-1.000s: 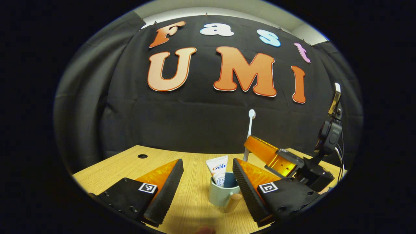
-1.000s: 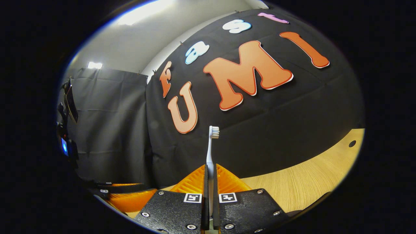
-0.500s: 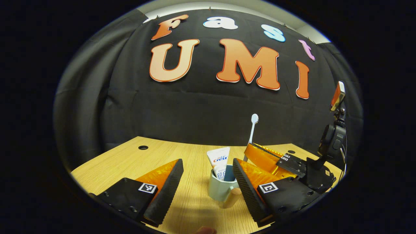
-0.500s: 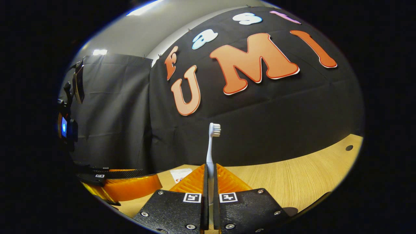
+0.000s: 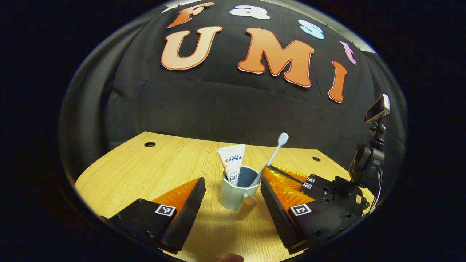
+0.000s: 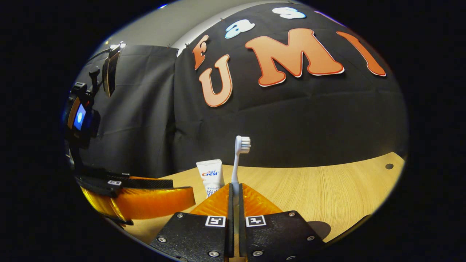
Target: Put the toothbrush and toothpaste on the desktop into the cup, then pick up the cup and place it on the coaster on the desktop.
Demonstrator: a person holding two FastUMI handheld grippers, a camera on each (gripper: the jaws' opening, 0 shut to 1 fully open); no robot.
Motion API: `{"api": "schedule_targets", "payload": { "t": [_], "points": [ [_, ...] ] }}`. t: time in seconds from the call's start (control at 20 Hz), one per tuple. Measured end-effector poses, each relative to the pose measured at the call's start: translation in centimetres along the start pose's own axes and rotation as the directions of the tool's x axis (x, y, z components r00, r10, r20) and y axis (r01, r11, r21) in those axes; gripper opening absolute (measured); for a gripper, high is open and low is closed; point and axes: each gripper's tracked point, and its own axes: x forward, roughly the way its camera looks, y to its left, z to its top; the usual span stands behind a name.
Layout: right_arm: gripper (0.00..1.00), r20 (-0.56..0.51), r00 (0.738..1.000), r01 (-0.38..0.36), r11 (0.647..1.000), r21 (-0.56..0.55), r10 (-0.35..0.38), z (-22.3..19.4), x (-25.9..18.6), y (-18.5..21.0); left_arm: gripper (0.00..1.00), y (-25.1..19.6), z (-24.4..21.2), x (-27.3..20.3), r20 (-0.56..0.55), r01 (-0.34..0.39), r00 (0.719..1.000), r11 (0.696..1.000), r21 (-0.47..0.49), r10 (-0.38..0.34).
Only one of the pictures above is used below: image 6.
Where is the white toothbrush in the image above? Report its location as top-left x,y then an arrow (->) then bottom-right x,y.
231,136 -> 251,255

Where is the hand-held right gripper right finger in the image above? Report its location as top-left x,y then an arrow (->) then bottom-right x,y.
238,183 -> 325,261

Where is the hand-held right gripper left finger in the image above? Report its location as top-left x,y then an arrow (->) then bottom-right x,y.
150,183 -> 234,261

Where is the white toothpaste tube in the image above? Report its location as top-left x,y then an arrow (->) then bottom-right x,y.
196,159 -> 225,199

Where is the dark round coaster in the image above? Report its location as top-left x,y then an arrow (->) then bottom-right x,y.
308,221 -> 332,239

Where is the black backdrop cloth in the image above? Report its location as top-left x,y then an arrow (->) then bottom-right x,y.
75,2 -> 408,179

